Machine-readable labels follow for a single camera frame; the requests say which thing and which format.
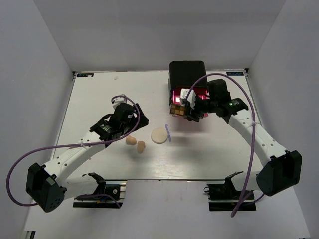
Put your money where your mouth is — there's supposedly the round beige powder puff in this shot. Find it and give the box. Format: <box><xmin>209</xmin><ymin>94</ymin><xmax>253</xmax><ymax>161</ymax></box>
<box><xmin>151</xmin><ymin>127</ymin><xmax>168</xmax><ymax>144</ymax></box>

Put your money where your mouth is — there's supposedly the black drawer organizer cabinet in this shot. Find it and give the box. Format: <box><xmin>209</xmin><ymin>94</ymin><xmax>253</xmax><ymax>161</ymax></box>
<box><xmin>168</xmin><ymin>60</ymin><xmax>206</xmax><ymax>93</ymax></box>

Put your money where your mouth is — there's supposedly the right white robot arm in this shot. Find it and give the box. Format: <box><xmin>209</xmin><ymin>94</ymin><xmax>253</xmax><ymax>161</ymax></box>
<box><xmin>180</xmin><ymin>79</ymin><xmax>302</xmax><ymax>199</ymax></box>

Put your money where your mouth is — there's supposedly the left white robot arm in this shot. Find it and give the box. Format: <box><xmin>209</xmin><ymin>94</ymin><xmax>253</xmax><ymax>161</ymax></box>
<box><xmin>26</xmin><ymin>103</ymin><xmax>149</xmax><ymax>213</ymax></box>

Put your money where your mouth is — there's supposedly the beige makeup sponge left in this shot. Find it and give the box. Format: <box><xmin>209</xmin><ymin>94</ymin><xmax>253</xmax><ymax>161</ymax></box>
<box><xmin>125</xmin><ymin>135</ymin><xmax>137</xmax><ymax>145</ymax></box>

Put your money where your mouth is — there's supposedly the beige makeup sponge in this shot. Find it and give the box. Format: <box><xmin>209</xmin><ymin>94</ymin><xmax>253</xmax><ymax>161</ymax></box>
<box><xmin>125</xmin><ymin>135</ymin><xmax>137</xmax><ymax>145</ymax></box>
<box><xmin>137</xmin><ymin>141</ymin><xmax>146</xmax><ymax>154</ymax></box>

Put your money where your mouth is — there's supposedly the beige makeup sponge right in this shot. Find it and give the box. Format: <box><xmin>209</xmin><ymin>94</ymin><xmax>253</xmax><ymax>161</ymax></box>
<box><xmin>137</xmin><ymin>141</ymin><xmax>146</xmax><ymax>154</ymax></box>

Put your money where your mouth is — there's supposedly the purple eyebrow razor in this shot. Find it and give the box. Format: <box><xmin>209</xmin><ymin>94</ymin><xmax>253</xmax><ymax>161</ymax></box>
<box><xmin>165</xmin><ymin>124</ymin><xmax>171</xmax><ymax>142</ymax></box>

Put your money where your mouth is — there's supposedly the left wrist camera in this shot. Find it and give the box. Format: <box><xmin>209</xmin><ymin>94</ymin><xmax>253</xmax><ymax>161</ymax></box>
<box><xmin>111</xmin><ymin>94</ymin><xmax>127</xmax><ymax>109</ymax></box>

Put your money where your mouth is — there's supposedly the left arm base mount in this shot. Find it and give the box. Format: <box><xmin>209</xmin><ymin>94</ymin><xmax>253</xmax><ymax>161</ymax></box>
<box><xmin>73</xmin><ymin>173</ymin><xmax>127</xmax><ymax>209</ymax></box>

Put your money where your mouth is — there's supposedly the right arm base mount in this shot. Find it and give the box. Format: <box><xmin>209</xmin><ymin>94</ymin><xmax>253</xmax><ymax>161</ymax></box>
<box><xmin>203</xmin><ymin>171</ymin><xmax>259</xmax><ymax>212</ymax></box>

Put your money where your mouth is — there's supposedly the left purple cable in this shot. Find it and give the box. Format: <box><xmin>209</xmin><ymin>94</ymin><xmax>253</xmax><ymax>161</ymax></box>
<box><xmin>6</xmin><ymin>95</ymin><xmax>143</xmax><ymax>207</ymax></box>

